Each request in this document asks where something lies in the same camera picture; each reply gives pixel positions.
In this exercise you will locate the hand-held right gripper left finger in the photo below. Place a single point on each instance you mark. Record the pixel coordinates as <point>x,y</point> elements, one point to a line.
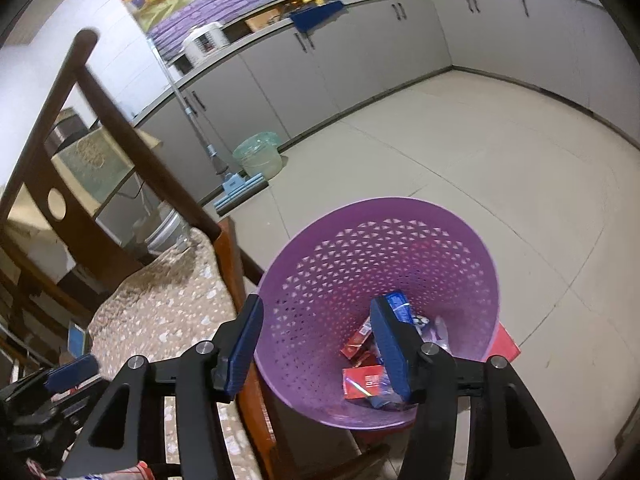
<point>245,350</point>

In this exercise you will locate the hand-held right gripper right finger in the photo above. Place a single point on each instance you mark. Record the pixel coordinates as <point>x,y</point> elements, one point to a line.
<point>392,355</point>

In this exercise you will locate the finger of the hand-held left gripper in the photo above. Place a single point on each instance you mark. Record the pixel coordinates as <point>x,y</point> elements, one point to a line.
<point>70,372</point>

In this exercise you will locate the red snack bag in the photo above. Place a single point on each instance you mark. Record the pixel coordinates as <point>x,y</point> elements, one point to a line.
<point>357,342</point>

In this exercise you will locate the red box with holographic stripe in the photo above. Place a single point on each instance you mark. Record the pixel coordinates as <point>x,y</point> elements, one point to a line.
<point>362,382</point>

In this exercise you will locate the long blue box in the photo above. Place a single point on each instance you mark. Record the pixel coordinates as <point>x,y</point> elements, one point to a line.
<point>400,305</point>

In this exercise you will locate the purple plastic basket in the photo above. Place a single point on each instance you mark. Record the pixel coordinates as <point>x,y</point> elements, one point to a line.
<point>325,270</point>

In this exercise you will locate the pale blue box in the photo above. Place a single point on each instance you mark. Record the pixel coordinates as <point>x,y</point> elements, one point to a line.
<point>76,341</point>

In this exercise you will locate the beige floral chair cushion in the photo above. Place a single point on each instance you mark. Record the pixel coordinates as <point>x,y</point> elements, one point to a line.
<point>165,305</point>

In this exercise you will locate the red and white wrapper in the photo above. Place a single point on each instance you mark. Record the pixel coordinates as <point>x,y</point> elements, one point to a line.
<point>125,472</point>

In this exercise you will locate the clear water jug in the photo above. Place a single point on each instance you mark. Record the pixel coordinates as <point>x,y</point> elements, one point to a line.
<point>160,230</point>

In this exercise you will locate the blue sponge mop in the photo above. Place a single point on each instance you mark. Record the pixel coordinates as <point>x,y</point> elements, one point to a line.
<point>240,192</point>

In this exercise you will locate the pale green bucket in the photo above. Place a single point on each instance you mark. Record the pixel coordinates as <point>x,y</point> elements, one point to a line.
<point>257,157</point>

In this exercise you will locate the glass top table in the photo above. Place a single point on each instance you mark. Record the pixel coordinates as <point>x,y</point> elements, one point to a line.
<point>90,155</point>

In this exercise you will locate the dark wooden chair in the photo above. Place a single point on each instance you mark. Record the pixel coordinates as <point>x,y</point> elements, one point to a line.
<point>125,130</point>

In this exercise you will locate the grey kitchen cabinets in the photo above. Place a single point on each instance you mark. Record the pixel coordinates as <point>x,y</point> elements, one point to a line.
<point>390,50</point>

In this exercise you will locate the white rice cooker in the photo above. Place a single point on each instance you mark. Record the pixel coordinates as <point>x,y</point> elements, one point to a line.
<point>205,42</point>

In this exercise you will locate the blue cloth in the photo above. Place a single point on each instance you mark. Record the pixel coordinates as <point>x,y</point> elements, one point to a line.
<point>317,14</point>

